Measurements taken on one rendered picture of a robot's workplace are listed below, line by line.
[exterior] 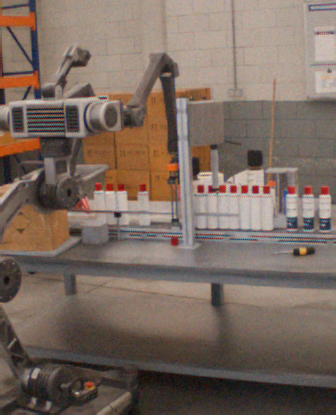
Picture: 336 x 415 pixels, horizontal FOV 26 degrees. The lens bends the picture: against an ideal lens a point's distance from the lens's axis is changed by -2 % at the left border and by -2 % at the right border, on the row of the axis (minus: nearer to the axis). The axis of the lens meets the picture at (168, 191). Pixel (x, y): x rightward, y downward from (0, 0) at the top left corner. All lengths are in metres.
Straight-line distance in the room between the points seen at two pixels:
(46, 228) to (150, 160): 3.80
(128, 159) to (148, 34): 2.01
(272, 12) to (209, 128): 4.83
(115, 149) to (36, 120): 4.14
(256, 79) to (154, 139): 1.63
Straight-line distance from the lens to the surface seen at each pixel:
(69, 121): 2.95
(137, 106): 3.09
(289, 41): 7.87
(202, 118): 3.18
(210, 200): 3.34
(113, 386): 3.32
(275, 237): 3.28
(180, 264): 3.00
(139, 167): 7.03
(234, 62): 8.07
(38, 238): 3.28
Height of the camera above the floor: 1.65
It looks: 10 degrees down
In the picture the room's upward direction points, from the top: 3 degrees counter-clockwise
